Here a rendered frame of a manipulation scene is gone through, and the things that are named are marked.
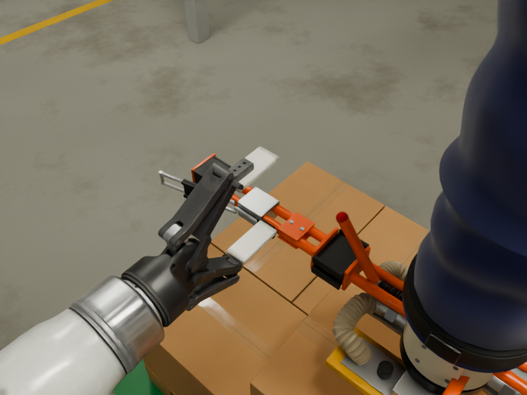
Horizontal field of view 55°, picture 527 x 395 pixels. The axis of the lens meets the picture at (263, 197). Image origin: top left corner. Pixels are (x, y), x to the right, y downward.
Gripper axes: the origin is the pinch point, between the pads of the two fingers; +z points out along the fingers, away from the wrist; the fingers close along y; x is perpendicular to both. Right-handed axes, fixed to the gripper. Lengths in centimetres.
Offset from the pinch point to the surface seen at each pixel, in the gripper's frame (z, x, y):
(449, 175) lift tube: 14.4, 17.4, -4.1
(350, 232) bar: 21.3, 2.8, 24.8
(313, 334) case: 19, 0, 63
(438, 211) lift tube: 16.5, 17.3, 4.5
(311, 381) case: 9, 6, 63
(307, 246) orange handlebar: 19.6, -4.8, 33.7
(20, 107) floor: 72, -271, 158
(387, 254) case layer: 82, -9, 103
